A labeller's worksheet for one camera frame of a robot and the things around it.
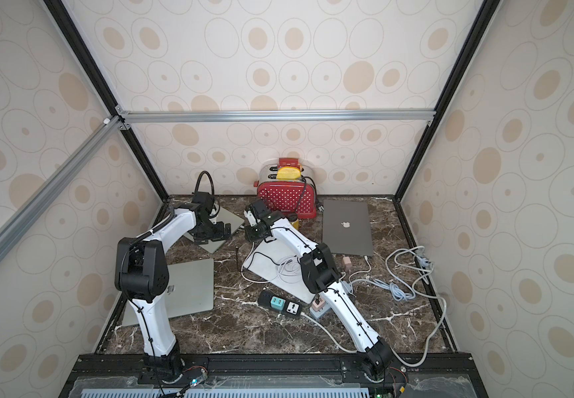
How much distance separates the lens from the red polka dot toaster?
102cm

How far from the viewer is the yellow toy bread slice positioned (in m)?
1.05

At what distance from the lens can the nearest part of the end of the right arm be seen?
0.82 metres
